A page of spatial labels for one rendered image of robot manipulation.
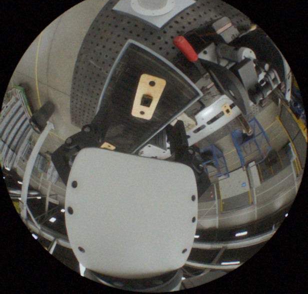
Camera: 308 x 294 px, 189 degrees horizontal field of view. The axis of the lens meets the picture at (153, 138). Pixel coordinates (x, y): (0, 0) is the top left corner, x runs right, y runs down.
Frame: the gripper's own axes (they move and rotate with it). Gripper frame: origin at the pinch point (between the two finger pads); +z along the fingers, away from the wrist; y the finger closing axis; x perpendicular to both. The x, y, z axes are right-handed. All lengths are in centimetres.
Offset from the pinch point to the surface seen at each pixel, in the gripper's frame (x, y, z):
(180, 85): 4.5, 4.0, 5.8
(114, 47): 6, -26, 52
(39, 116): -105, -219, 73
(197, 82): 5.1, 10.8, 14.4
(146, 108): -1.6, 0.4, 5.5
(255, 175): -164, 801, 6
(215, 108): -1.1, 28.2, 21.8
